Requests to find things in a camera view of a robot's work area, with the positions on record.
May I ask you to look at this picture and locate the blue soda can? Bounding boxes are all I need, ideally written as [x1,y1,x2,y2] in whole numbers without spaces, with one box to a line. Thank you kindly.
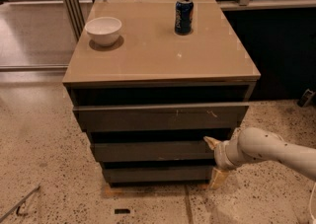
[175,0,194,35]

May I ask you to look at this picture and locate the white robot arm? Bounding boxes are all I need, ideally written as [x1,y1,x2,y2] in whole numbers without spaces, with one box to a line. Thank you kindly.
[203,127,316,189]

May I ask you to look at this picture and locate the white ceramic bowl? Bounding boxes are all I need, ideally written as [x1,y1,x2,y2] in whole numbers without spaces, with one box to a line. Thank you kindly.
[85,17,122,46]

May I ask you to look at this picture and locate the white cable on floor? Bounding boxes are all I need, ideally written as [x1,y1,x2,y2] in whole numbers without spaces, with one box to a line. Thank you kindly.
[308,182,316,224]

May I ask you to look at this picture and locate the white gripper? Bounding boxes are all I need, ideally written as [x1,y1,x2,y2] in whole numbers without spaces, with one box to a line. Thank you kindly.
[203,136,238,189]

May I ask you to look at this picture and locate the grey drawer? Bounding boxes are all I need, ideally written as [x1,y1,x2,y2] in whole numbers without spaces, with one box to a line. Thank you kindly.
[93,140,214,162]
[73,103,249,132]
[103,166,213,184]

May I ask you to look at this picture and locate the small dark floor device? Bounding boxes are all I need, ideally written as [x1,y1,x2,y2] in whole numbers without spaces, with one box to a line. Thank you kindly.
[297,89,316,108]

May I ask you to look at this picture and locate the grey three-drawer cabinet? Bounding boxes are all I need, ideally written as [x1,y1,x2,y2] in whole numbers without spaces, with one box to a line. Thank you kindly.
[62,0,262,188]

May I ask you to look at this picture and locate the grey metal rod on floor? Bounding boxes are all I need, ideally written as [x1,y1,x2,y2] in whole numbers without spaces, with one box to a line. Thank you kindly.
[0,185,40,223]

